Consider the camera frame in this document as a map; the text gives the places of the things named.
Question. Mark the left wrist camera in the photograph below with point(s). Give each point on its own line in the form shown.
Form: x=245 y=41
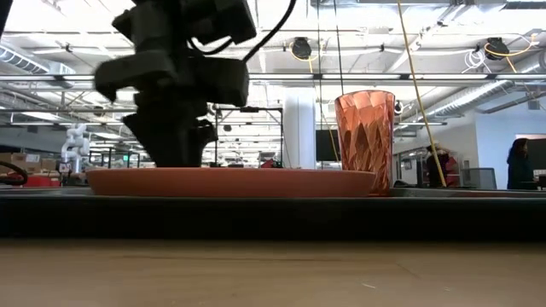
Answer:
x=226 y=19

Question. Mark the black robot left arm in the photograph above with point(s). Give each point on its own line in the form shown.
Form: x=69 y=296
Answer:
x=149 y=25

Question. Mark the black background rig frame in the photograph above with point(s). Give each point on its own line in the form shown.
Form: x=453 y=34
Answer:
x=249 y=109

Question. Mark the gray cabinet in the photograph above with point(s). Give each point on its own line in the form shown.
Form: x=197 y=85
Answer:
x=480 y=179

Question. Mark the person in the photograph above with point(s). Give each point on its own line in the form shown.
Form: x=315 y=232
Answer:
x=431 y=168
x=519 y=164

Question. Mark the cardboard box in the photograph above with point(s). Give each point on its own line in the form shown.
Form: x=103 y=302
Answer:
x=42 y=162

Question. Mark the black background monitor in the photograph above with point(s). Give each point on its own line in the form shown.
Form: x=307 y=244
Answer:
x=326 y=145

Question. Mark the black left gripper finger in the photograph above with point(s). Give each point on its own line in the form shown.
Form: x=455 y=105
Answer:
x=187 y=140
x=155 y=140

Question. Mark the black plastic tray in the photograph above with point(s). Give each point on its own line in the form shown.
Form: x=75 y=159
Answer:
x=273 y=217

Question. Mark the black wall monitor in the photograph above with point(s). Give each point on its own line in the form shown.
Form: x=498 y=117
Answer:
x=539 y=153

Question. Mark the silver ventilation duct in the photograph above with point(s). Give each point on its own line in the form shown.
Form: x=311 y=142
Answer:
x=482 y=97

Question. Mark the white pillar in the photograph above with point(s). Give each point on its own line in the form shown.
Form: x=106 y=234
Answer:
x=300 y=128

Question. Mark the orange faceted plastic cup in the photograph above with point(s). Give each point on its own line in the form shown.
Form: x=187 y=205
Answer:
x=364 y=136

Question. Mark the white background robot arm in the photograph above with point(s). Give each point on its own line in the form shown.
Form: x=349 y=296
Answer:
x=76 y=145

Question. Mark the orange plastic plate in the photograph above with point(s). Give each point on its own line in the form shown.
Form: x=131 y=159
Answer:
x=230 y=183

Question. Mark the red box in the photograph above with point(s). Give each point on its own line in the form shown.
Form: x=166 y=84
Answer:
x=40 y=182

